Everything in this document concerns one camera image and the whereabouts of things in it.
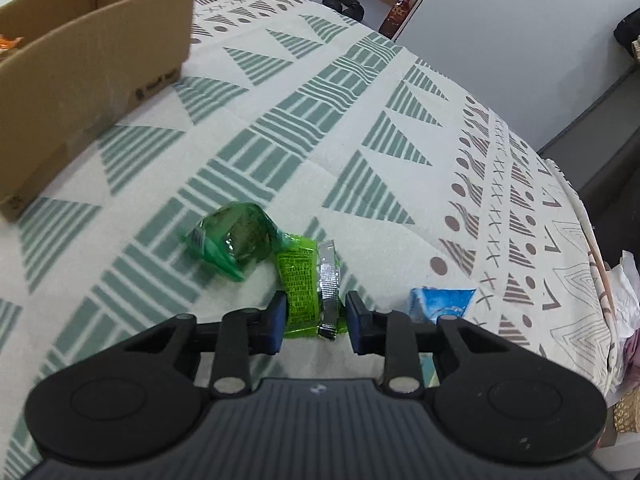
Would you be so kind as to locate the light blue snack packet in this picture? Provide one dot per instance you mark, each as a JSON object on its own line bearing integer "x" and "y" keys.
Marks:
{"x": 440, "y": 302}

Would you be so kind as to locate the white crumpled plastic bag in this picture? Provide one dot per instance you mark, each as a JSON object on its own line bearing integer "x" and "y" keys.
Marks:
{"x": 625, "y": 295}

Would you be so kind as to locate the light green snack packet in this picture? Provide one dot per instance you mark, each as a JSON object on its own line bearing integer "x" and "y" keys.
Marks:
{"x": 297, "y": 280}

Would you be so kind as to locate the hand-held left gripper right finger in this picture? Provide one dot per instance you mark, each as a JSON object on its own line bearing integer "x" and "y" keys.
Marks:
{"x": 356, "y": 326}

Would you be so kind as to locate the dark green snack packet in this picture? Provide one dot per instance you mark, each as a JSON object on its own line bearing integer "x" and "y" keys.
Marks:
{"x": 235, "y": 237}

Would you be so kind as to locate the woven basket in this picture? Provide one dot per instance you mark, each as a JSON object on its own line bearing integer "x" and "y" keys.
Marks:
{"x": 625, "y": 412}

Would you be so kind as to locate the black bag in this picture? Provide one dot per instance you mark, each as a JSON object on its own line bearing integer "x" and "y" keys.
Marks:
{"x": 627, "y": 30}

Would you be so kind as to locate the brown cardboard box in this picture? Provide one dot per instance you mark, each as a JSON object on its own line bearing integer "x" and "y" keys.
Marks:
{"x": 75, "y": 75}

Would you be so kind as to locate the green patterned blanket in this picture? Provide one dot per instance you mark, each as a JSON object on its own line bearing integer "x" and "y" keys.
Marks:
{"x": 325, "y": 135}

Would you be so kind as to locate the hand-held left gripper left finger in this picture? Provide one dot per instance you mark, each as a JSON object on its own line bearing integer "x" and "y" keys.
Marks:
{"x": 275, "y": 324}

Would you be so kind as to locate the dark grey furniture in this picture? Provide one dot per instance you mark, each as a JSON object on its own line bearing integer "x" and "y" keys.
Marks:
{"x": 595, "y": 160}

